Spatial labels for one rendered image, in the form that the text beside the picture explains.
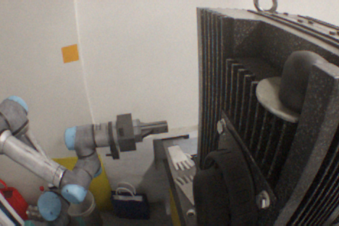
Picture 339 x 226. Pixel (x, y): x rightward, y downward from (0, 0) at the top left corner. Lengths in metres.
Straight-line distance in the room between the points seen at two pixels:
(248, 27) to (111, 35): 0.96
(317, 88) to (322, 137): 0.06
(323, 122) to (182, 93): 1.32
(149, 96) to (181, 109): 0.22
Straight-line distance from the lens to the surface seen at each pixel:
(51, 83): 1.43
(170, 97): 1.51
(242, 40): 0.50
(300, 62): 0.31
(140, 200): 1.80
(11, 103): 0.92
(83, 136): 0.73
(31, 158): 0.76
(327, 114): 0.26
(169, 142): 1.62
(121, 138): 0.68
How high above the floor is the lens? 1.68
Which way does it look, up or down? 32 degrees down
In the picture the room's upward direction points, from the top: 3 degrees counter-clockwise
